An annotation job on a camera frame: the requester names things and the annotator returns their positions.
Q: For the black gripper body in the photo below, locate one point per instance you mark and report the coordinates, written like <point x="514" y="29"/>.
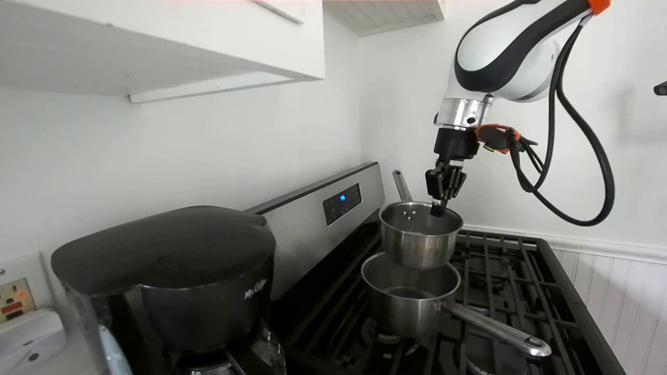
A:
<point x="455" y="146"/>

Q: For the stainless stove control panel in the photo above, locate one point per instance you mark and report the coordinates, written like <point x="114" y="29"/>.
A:
<point x="299" y="235"/>

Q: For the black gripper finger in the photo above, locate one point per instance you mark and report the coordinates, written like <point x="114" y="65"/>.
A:
<point x="436" y="184"/>
<point x="452" y="184"/>

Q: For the white plastic device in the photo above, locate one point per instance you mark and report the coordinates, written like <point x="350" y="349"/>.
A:
<point x="27" y="340"/>

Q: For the black gas stove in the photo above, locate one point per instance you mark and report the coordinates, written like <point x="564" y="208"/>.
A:
<point x="542" y="299"/>

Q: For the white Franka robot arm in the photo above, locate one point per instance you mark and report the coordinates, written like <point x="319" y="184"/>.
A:
<point x="507" y="62"/>

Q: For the white wall cabinet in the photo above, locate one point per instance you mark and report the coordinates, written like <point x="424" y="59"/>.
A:
<point x="137" y="43"/>

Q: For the white range hood cabinet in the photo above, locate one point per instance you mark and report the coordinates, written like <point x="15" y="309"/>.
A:
<point x="388" y="13"/>

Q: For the black coffee maker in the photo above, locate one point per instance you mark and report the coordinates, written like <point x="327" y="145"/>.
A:
<point x="180" y="278"/>

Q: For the small black wall fixture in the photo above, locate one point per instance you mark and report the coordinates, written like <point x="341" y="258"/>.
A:
<point x="660" y="87"/>

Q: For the large steel saucepan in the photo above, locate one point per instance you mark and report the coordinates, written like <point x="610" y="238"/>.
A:
<point x="407" y="312"/>

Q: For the orange camera mount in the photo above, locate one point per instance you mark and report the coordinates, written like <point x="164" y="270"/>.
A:
<point x="494" y="130"/>

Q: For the small steel saucepan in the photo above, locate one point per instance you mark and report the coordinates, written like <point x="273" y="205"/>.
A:
<point x="416" y="243"/>

